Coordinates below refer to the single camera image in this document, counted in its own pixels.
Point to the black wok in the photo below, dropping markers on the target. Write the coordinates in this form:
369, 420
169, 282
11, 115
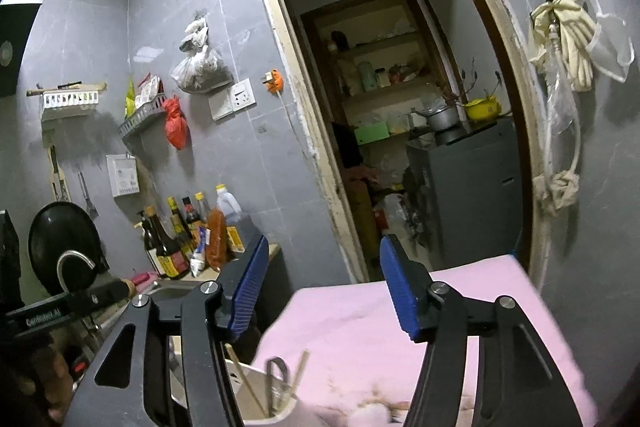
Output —
55, 237

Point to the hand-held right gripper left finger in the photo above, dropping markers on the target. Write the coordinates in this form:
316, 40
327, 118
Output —
247, 287

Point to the knotted cream rag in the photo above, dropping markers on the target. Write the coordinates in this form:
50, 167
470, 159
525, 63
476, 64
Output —
557, 194

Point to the black range hood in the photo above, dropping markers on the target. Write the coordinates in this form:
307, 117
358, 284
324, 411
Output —
12, 52

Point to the white wall basket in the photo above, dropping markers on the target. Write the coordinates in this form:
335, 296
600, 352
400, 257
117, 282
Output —
70, 99

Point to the white wall box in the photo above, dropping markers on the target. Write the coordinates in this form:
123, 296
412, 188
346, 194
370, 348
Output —
122, 176

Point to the orange seasoning pouch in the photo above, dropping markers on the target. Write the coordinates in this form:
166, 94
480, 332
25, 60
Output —
216, 239

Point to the red plastic bag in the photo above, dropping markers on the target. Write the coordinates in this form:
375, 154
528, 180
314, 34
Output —
176, 127

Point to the cream rubber gloves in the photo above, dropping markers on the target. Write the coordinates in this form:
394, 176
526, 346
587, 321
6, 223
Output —
570, 37

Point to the white wall socket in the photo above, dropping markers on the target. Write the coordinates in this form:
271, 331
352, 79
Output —
234, 99

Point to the wooden chopstick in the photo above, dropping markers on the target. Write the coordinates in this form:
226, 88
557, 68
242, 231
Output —
247, 382
296, 377

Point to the brown gas cylinder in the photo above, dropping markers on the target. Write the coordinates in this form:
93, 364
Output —
364, 217

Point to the white plastic bag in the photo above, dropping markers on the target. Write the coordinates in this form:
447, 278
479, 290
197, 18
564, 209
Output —
395, 212

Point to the metal faucet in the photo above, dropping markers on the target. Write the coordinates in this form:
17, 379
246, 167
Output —
70, 257

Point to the pink floral tablecloth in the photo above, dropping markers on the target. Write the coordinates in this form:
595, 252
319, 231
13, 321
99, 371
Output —
350, 347

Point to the bunch of seasoning packets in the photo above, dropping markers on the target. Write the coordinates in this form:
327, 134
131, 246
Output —
145, 94

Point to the worn white door frame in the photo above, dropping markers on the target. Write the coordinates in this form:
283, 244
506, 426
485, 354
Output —
280, 82

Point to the clear hanging plastic bag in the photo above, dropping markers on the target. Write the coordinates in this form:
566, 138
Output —
200, 67

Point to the person's left hand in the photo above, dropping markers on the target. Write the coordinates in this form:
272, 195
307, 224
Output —
45, 382

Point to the metal spatula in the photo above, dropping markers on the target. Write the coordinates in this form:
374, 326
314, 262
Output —
86, 197

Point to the white plastic utensil holder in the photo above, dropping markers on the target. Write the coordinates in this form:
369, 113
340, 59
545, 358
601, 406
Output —
270, 412

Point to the grey plastic container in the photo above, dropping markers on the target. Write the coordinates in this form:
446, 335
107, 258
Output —
245, 232

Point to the wooden shelf unit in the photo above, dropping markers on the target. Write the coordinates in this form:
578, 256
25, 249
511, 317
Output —
380, 57

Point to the grey metal wall rack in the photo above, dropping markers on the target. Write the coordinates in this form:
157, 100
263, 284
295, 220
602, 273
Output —
142, 119

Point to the white plastic jug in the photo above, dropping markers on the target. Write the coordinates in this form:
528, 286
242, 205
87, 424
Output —
227, 207

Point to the grey cabinet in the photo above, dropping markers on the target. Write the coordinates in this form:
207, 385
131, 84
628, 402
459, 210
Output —
465, 192

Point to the wooden rolling pin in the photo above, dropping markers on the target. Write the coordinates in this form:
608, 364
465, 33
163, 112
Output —
65, 88

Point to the row of sauce bottles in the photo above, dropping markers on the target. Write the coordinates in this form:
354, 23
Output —
167, 247

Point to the pink sponge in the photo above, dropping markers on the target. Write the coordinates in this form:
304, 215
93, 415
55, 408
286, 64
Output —
144, 279

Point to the yellow loofah sponge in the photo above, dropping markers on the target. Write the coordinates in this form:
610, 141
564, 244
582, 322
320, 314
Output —
129, 288

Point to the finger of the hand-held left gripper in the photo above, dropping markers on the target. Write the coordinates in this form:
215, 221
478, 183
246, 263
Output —
95, 294

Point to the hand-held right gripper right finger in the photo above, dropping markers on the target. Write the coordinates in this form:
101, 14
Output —
400, 292

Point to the green box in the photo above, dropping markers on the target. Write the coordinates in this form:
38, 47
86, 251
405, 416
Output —
372, 133

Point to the yellow bowl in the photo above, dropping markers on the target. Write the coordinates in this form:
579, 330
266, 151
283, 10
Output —
482, 109

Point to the orange wall hook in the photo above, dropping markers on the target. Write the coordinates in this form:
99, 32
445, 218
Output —
275, 82

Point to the metal cooking pot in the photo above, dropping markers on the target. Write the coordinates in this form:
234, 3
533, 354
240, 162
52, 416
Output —
440, 119

